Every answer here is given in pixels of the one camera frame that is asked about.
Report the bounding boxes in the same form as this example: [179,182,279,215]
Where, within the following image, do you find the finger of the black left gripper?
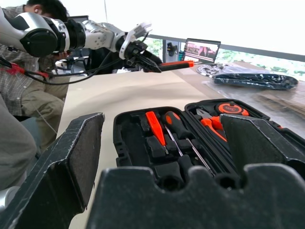
[136,59,163,73]
[142,52,163,65]

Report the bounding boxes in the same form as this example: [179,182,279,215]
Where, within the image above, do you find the orange black tape measure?
[215,101,250,117]

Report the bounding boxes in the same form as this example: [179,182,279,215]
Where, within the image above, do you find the red tape on cable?
[4,62,50,78]

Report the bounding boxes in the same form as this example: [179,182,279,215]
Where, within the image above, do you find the orange-handled screwdriver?
[158,60,195,73]

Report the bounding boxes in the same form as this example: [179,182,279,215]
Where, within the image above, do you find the orange handled pliers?
[196,107,228,143]

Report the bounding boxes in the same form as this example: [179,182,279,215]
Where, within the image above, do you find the silver robot body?
[0,186,20,213]

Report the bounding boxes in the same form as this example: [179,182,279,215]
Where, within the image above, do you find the black plastic tool case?
[113,98,305,189]

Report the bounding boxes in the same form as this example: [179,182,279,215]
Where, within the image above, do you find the round patterned disc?
[196,63,226,77]

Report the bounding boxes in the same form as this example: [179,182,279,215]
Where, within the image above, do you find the orange tester screwdriver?
[145,111,169,155]

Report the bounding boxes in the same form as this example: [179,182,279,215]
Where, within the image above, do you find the black orange handle screwdriver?
[161,110,215,177]

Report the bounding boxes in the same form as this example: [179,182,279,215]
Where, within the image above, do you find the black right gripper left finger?
[0,112,106,229]

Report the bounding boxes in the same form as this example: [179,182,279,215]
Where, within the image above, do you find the black device on post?
[166,42,179,57]

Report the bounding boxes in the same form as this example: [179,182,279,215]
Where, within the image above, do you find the plastic bag with black contents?
[211,69,299,91]

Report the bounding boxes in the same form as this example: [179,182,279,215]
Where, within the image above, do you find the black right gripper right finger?
[219,113,295,178]

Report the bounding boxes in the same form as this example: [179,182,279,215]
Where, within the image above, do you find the grey trouser leg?
[0,95,38,191]

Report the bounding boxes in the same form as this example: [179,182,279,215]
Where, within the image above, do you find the person in plaid shirt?
[0,0,71,153]

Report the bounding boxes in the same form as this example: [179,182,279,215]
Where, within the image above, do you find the open laptop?
[183,37,222,64]

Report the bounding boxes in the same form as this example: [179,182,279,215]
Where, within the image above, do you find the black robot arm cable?
[0,51,127,86]

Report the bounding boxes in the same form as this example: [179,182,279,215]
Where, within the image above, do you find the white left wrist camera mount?
[118,22,153,60]

